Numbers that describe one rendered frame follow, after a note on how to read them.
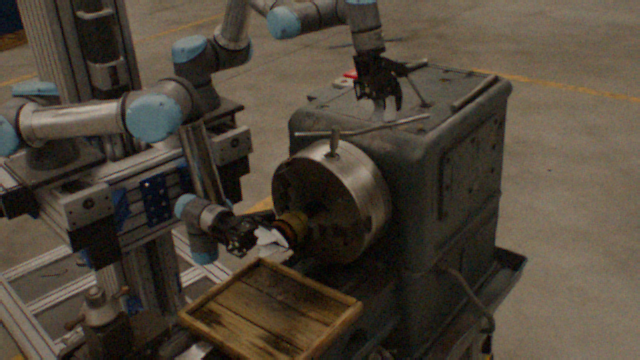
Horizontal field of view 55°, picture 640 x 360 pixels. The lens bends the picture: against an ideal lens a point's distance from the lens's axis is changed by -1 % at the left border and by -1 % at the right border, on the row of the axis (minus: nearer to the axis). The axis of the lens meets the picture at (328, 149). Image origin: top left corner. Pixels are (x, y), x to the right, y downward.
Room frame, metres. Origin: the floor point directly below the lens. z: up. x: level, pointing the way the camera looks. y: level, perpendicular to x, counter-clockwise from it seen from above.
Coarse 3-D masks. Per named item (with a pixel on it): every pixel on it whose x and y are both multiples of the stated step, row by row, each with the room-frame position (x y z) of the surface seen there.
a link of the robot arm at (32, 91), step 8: (16, 88) 1.57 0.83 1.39; (24, 88) 1.56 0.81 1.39; (32, 88) 1.56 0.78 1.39; (40, 88) 1.56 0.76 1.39; (48, 88) 1.58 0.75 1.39; (56, 88) 1.61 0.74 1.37; (16, 96) 1.54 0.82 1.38; (24, 96) 1.54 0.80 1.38; (32, 96) 1.54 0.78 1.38; (40, 96) 1.55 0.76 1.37; (48, 96) 1.57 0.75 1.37; (56, 96) 1.59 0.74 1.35; (40, 104) 1.54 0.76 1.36; (48, 104) 1.56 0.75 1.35; (56, 104) 1.58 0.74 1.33
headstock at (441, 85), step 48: (336, 96) 1.71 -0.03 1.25; (432, 96) 1.66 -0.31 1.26; (480, 96) 1.64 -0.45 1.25; (384, 144) 1.41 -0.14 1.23; (432, 144) 1.39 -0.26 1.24; (480, 144) 1.61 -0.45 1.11; (432, 192) 1.38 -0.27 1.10; (480, 192) 1.65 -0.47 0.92; (384, 240) 1.40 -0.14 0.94; (432, 240) 1.38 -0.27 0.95
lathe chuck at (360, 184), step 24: (312, 144) 1.45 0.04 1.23; (312, 168) 1.35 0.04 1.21; (336, 168) 1.32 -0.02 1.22; (360, 168) 1.34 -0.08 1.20; (312, 192) 1.35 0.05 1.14; (336, 192) 1.30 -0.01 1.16; (360, 192) 1.29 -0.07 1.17; (360, 216) 1.26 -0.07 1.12; (384, 216) 1.31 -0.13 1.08; (312, 240) 1.36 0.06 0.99; (336, 240) 1.31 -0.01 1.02; (360, 240) 1.26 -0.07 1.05; (336, 264) 1.31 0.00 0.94
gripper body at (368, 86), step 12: (384, 48) 1.39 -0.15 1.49; (360, 60) 1.37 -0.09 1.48; (372, 60) 1.38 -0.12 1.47; (360, 72) 1.38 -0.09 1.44; (372, 72) 1.36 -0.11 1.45; (384, 72) 1.39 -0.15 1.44; (360, 84) 1.39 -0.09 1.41; (372, 84) 1.35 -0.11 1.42; (384, 84) 1.36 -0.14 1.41; (360, 96) 1.38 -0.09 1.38; (372, 96) 1.35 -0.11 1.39; (384, 96) 1.35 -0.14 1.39
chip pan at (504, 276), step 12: (504, 264) 1.77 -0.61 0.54; (504, 276) 1.71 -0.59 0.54; (492, 288) 1.65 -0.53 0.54; (480, 300) 1.59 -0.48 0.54; (468, 312) 1.54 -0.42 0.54; (480, 312) 1.53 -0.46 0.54; (456, 324) 1.48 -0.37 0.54; (468, 324) 1.48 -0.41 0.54; (456, 336) 1.43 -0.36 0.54; (444, 348) 1.39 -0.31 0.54
